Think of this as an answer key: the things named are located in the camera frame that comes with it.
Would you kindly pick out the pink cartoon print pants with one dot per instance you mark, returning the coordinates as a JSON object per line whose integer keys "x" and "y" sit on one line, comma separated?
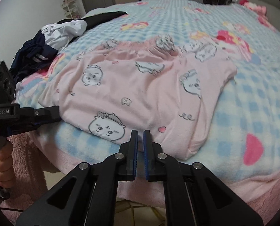
{"x": 142, "y": 94}

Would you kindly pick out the person's left hand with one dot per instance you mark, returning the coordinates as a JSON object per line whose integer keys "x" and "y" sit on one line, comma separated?
{"x": 5, "y": 169}

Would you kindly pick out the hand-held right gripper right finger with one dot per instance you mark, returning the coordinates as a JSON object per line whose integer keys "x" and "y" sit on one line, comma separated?
{"x": 146, "y": 155}

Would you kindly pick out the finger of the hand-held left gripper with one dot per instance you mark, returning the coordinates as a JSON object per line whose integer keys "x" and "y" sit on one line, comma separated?
{"x": 48, "y": 115}

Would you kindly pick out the white shelf rack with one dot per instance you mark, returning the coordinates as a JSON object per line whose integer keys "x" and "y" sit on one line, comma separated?
{"x": 70, "y": 8}

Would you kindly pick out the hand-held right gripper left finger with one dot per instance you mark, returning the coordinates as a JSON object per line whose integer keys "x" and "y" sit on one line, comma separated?
{"x": 134, "y": 155}

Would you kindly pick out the white garment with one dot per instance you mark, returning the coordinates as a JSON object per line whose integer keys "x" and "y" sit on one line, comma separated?
{"x": 64, "y": 31}

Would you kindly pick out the grey padded bed headboard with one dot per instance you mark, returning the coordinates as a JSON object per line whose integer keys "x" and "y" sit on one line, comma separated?
{"x": 272, "y": 2}

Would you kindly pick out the pink plush toy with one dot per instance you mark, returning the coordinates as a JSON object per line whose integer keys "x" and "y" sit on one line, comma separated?
{"x": 253, "y": 4}

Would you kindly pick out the black garment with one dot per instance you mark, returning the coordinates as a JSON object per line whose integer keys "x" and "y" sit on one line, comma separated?
{"x": 102, "y": 17}

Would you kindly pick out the navy striped garment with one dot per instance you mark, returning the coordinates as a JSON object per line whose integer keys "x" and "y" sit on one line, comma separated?
{"x": 31, "y": 54}

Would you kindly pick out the blue checkered printed blanket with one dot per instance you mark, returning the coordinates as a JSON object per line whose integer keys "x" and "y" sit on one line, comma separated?
{"x": 248, "y": 113}

